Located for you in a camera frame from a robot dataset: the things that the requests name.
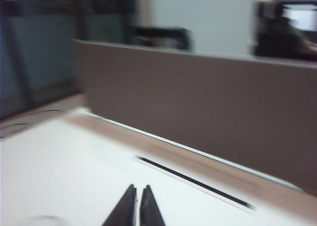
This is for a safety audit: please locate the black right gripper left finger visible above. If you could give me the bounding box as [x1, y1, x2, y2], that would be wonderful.
[101, 184, 138, 226]

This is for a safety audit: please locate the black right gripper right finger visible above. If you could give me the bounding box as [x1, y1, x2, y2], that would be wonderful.
[139, 185, 166, 226]

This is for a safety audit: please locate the brown desk partition panel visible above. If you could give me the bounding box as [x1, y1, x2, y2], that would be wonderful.
[72, 39, 317, 195]

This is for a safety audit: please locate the black office chair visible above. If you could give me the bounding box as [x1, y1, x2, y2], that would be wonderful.
[128, 26, 192, 53]

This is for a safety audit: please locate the seated person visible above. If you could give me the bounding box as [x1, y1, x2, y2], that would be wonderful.
[254, 16, 317, 61]

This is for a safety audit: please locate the computer monitor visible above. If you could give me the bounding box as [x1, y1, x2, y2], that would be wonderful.
[281, 3, 317, 33]

